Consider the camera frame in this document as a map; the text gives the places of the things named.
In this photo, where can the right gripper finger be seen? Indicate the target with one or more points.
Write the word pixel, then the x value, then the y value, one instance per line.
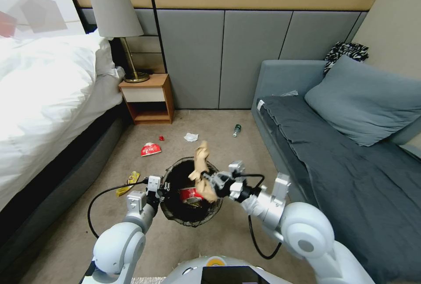
pixel 219 191
pixel 215 177

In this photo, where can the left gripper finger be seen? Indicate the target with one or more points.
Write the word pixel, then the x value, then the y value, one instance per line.
pixel 167 186
pixel 163 198

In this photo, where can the brown paper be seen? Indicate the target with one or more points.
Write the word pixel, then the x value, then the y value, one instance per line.
pixel 201 162

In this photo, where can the dark woven trash bin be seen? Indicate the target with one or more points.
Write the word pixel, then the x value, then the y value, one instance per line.
pixel 184 213

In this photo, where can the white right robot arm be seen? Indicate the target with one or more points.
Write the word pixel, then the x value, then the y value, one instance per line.
pixel 306 234

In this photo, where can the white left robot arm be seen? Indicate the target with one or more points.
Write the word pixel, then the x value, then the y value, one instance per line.
pixel 120 241

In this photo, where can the red crushed can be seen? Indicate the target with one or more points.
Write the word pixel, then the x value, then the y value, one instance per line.
pixel 188 194

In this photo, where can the yellow snack wrapper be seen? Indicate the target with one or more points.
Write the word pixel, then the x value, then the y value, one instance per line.
pixel 129 182

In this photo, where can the red and white wrapper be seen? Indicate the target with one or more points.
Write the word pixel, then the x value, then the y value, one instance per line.
pixel 150 150

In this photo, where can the crumpled white tissue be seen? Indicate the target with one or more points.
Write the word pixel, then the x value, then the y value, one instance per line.
pixel 191 137

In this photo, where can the green plastic bottle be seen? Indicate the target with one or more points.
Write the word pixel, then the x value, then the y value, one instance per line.
pixel 237 129

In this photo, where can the white robot front shell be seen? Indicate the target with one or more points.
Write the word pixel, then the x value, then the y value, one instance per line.
pixel 187 271

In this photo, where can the wooden nightstand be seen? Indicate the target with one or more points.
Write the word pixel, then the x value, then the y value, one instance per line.
pixel 154 84

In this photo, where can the dark grey blanket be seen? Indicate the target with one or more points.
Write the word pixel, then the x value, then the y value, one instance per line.
pixel 345 185

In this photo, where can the grey-blue sofa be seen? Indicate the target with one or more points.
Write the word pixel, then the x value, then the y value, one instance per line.
pixel 286 70

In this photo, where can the white duvet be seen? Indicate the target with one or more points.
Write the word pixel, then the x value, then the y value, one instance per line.
pixel 49 83

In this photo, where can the grey-blue pillow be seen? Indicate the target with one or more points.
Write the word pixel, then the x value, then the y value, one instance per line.
pixel 361 103

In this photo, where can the zebra pattern cushion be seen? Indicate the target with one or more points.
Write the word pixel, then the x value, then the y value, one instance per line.
pixel 345 51

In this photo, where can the grey shade brass lamp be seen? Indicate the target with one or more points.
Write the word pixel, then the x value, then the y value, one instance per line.
pixel 115 14

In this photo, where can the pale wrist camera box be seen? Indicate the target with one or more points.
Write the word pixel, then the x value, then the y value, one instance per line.
pixel 155 182
pixel 236 168

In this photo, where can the dark grey bed frame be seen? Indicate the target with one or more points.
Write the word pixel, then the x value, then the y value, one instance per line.
pixel 65 192

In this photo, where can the white framed wall picture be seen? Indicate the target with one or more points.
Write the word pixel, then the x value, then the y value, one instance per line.
pixel 36 4

